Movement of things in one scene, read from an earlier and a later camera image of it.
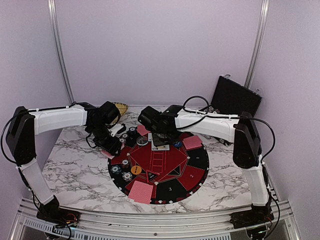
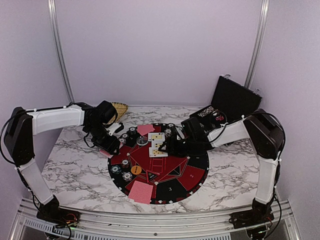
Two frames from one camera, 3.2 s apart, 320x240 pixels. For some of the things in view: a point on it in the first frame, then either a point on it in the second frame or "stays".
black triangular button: x=151 y=175 stays
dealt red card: x=134 y=190 stays
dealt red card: x=145 y=192 stays
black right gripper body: x=166 y=139 -> x=181 y=149
